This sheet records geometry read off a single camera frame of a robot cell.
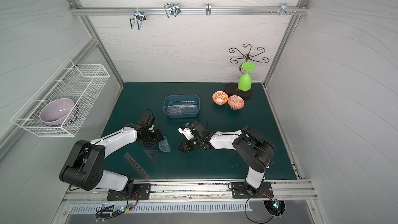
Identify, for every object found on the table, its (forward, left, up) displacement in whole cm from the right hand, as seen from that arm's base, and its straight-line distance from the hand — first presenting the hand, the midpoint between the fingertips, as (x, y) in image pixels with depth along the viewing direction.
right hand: (186, 85), depth 97 cm
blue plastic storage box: (-5, +4, -15) cm, 17 cm away
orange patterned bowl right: (0, -34, -16) cm, 38 cm away
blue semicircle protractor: (-33, +11, -16) cm, 38 cm away
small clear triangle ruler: (-39, +15, -16) cm, 44 cm away
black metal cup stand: (+15, -33, -18) cm, 41 cm away
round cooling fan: (-59, -48, -20) cm, 79 cm away
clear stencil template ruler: (-8, +5, -16) cm, 19 cm away
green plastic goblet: (-1, -36, +6) cm, 37 cm away
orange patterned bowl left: (+4, -23, -16) cm, 28 cm away
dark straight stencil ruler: (-45, +23, -16) cm, 53 cm away
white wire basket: (-15, +50, +15) cm, 54 cm away
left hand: (-26, +14, -2) cm, 30 cm away
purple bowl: (-35, +48, +18) cm, 62 cm away
